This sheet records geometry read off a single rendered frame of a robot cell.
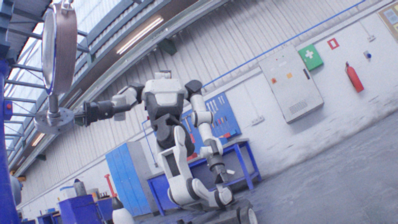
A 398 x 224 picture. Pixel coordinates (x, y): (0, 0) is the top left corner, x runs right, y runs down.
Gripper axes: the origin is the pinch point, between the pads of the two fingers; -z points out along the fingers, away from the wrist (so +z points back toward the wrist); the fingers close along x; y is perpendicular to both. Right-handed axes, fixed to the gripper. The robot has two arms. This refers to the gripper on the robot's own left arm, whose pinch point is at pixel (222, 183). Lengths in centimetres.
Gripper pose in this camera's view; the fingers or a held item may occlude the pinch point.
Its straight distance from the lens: 126.1
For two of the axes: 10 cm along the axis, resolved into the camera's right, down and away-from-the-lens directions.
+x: 1.3, -7.6, -6.4
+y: 9.7, -0.4, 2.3
